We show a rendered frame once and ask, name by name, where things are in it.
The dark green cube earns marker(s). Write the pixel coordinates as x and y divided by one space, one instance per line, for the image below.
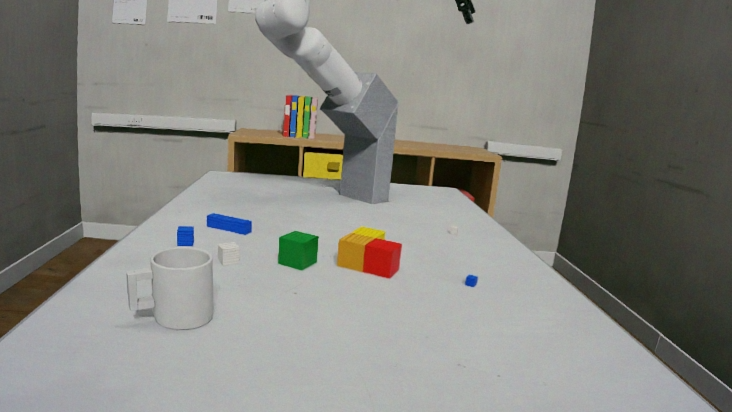
298 250

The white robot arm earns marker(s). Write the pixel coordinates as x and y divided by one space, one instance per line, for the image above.
307 47

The white mug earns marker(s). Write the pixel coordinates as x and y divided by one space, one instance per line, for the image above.
182 298

